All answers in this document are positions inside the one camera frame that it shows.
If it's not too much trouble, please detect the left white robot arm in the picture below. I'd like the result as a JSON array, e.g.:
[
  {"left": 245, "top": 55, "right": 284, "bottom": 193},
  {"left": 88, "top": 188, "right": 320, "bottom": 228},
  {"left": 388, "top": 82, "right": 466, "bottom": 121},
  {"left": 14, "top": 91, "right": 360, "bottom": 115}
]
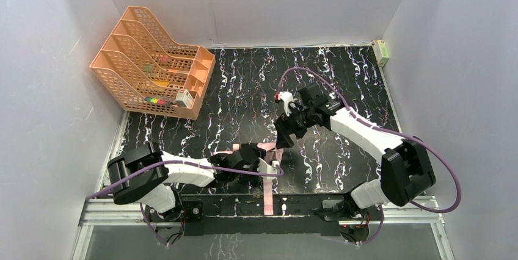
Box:
[{"left": 107, "top": 142, "right": 279, "bottom": 214}]

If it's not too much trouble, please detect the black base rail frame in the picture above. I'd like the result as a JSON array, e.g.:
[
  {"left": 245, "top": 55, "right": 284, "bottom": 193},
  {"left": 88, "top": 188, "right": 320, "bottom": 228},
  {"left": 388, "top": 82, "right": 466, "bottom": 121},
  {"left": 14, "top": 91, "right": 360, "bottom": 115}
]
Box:
[{"left": 76, "top": 193, "right": 446, "bottom": 247}]

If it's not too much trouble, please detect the white green wall socket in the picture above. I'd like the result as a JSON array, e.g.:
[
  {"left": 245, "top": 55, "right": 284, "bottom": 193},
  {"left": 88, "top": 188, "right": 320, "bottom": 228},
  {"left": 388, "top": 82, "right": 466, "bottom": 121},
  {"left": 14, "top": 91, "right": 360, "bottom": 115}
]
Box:
[{"left": 371, "top": 40, "right": 390, "bottom": 67}]

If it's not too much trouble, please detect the colourful marker set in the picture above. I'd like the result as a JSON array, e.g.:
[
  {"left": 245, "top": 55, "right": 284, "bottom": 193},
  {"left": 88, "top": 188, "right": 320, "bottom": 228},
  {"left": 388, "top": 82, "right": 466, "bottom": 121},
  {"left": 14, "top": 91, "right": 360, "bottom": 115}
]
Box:
[{"left": 144, "top": 96, "right": 173, "bottom": 107}]

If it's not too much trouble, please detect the small white red box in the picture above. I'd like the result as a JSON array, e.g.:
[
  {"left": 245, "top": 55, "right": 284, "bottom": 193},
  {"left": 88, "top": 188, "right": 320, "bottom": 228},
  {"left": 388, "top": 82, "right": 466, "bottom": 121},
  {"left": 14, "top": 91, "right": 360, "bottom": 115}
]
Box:
[{"left": 175, "top": 90, "right": 194, "bottom": 108}]

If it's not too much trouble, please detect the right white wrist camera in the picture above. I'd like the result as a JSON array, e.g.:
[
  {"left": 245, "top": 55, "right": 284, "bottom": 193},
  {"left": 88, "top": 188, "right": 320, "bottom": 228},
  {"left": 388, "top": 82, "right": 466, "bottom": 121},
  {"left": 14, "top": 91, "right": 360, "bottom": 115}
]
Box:
[{"left": 274, "top": 91, "right": 299, "bottom": 117}]

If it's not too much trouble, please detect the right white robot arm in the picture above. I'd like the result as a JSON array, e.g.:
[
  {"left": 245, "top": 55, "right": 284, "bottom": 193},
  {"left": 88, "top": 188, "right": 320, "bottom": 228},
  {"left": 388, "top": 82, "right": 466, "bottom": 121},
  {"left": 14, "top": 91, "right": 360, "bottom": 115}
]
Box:
[{"left": 274, "top": 84, "right": 436, "bottom": 214}]

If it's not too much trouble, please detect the orange plastic file organizer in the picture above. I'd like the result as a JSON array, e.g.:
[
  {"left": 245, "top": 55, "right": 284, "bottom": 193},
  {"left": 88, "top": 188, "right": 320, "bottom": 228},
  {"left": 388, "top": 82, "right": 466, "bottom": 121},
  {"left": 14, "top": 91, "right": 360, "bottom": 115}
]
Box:
[{"left": 90, "top": 6, "right": 215, "bottom": 120}]

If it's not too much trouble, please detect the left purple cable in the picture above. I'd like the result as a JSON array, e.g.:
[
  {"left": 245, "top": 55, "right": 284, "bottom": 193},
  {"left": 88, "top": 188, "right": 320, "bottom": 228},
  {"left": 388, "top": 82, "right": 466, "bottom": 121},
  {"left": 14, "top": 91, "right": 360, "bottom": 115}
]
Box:
[{"left": 86, "top": 160, "right": 285, "bottom": 247}]

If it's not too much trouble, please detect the pink and black folding umbrella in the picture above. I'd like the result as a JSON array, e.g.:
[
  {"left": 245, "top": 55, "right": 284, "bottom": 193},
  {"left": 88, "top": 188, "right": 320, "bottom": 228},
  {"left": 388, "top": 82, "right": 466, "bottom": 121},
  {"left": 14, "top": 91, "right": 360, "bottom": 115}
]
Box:
[{"left": 209, "top": 142, "right": 283, "bottom": 215}]

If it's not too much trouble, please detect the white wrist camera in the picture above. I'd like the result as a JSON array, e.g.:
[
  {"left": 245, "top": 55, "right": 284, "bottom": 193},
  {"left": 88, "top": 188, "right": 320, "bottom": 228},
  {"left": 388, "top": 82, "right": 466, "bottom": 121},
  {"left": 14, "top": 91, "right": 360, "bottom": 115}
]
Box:
[
  {"left": 274, "top": 91, "right": 299, "bottom": 117},
  {"left": 257, "top": 159, "right": 283, "bottom": 180}
]

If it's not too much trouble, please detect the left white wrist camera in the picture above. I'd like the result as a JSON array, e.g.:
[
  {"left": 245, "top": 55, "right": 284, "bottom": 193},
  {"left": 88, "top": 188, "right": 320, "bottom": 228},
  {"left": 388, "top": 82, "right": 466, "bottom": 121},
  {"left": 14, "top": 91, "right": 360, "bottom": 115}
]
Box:
[{"left": 257, "top": 159, "right": 283, "bottom": 180}]

